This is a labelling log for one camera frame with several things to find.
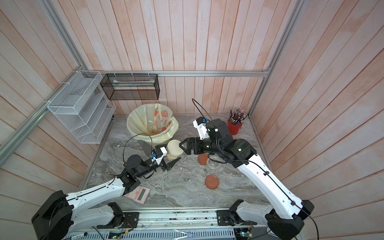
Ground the black wire mesh basket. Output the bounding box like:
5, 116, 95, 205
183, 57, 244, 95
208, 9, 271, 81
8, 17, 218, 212
101, 73, 160, 101

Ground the cream jar lid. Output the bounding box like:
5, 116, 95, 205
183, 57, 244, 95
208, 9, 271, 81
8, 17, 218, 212
166, 140, 184, 158

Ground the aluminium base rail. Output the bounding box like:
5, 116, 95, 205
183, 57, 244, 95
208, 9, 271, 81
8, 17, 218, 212
64, 208, 278, 240

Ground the red pencil cup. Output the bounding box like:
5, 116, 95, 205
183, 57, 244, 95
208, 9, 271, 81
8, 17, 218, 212
227, 121, 243, 136

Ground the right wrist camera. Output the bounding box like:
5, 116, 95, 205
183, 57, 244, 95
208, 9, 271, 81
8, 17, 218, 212
193, 117, 209, 140

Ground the oatmeal jar with cream lid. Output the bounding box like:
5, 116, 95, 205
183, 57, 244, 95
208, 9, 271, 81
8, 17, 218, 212
166, 153, 180, 161

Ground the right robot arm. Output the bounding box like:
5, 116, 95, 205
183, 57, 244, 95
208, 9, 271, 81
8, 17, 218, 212
179, 117, 314, 240

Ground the grey trash bin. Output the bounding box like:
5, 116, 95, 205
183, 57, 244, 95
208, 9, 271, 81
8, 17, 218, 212
138, 140, 170, 157

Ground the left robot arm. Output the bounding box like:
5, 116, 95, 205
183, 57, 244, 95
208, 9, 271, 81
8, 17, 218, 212
32, 155, 179, 240

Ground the bundle of pencils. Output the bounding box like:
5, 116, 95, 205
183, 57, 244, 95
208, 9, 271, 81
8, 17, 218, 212
228, 108, 248, 126

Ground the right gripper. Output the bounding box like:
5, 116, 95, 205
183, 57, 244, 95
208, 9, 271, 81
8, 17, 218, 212
180, 138, 225, 158

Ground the brown jar lid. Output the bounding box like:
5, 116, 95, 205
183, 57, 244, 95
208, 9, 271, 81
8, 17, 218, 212
205, 175, 220, 190
198, 154, 209, 166

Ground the horizontal aluminium frame bar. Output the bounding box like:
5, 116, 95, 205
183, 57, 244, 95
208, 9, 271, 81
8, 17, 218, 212
98, 70, 269, 77

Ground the pink calculator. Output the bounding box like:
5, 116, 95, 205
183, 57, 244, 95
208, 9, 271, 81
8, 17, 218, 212
125, 186, 150, 205

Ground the oatmeal jar with brown lid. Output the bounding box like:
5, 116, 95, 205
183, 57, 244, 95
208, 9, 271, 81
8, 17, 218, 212
207, 159, 221, 171

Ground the white wire mesh shelf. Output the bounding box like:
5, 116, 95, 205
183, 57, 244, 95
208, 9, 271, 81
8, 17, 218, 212
48, 71, 116, 144

